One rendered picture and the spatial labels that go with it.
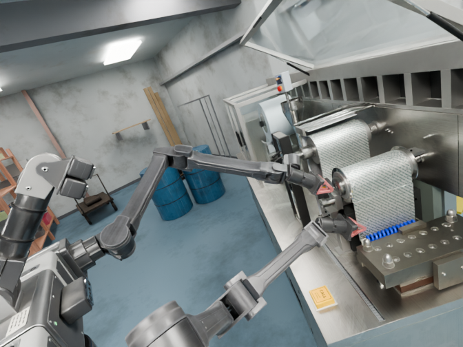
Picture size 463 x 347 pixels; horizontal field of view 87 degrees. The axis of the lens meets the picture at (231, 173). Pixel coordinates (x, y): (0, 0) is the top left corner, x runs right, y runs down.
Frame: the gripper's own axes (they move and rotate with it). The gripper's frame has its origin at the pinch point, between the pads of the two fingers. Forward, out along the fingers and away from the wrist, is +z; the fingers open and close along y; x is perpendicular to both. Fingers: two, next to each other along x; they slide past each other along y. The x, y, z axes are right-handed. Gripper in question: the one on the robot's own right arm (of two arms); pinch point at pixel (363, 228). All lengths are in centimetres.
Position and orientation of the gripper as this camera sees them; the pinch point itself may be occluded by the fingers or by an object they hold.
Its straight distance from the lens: 112.8
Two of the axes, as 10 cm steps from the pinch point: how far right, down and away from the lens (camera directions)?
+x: 1.5, -9.3, -3.2
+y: 1.1, 3.4, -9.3
